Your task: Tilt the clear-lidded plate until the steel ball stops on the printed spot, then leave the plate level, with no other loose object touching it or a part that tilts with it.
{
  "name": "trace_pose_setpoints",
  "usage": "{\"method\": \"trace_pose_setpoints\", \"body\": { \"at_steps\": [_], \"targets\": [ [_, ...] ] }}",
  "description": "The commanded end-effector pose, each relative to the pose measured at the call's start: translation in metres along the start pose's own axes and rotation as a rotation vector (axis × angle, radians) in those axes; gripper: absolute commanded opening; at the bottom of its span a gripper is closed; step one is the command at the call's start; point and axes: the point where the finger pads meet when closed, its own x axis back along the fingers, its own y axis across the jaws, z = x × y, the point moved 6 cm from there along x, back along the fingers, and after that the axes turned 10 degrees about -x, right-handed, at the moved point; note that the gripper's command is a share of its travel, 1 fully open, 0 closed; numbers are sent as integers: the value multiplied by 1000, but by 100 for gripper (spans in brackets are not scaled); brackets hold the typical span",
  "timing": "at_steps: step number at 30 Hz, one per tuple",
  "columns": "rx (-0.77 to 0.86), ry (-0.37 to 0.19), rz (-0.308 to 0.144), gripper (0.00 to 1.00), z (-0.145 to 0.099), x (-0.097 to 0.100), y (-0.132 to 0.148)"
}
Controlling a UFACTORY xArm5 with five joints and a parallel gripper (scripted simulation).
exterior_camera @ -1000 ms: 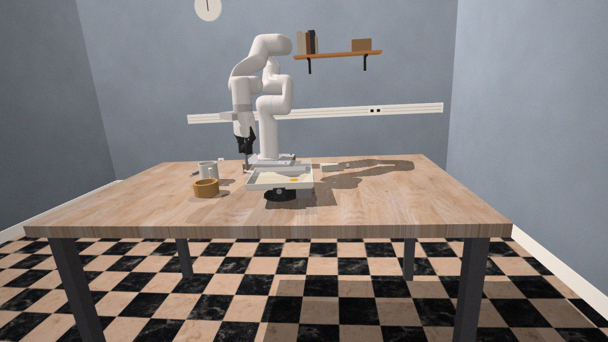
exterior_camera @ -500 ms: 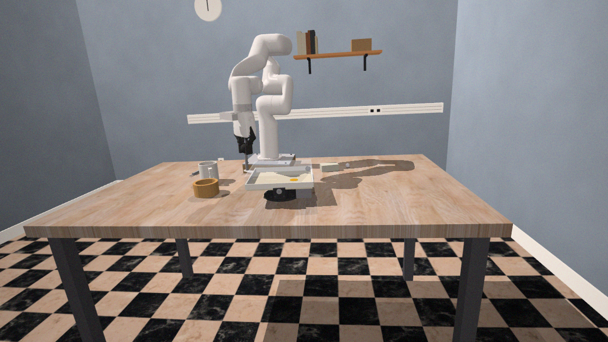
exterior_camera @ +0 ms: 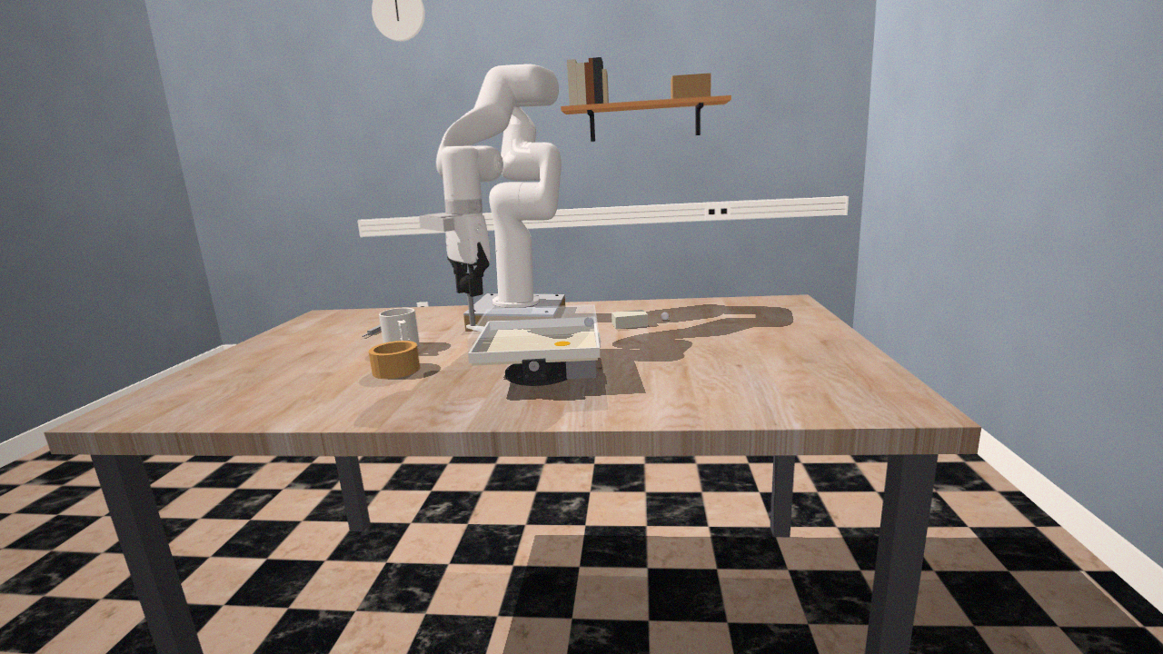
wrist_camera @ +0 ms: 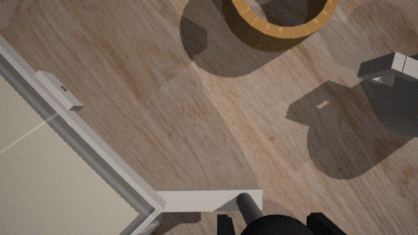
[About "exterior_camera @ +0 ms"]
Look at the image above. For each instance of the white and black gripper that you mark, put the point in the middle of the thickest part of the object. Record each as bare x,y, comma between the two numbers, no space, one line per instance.
469,239

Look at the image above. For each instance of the tan hollow ring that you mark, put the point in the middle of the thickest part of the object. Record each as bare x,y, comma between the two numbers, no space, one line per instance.
392,360

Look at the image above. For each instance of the grey mug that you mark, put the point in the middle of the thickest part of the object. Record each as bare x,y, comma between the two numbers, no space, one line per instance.
392,325

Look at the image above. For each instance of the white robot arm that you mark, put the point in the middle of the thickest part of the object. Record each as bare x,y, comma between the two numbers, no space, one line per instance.
498,109

